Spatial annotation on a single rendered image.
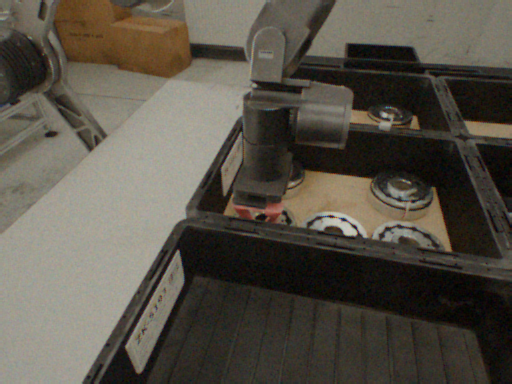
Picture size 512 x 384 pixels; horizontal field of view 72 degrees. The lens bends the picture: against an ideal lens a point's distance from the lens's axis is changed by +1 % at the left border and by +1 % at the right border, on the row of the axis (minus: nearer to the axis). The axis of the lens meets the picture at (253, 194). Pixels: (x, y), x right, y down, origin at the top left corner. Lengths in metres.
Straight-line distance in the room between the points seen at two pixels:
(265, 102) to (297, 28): 0.08
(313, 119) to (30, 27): 1.00
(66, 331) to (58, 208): 0.34
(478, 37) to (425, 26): 0.46
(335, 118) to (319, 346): 0.27
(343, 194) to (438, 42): 3.28
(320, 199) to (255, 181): 0.21
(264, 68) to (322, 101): 0.07
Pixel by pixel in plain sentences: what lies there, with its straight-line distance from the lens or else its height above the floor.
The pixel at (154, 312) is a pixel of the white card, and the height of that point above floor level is 0.90.
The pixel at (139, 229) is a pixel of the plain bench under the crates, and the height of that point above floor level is 0.70.
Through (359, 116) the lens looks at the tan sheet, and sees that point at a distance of 0.95.
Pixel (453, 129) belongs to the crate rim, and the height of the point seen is 0.93.
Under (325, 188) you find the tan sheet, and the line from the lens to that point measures 0.68.
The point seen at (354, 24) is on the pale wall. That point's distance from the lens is 3.75.
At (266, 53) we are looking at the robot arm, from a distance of 0.41.
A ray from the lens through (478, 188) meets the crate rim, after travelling 0.59.
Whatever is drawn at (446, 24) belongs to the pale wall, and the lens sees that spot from 3.85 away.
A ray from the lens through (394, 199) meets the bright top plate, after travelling 0.64.
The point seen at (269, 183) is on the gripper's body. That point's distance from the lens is 0.46.
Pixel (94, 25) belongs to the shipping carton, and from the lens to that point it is 4.02.
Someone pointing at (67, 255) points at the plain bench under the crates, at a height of 0.70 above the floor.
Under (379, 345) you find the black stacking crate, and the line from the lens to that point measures 0.49.
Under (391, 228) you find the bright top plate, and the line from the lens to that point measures 0.58.
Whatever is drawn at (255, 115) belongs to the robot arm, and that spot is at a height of 1.06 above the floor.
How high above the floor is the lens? 1.24
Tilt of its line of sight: 39 degrees down
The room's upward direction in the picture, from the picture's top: straight up
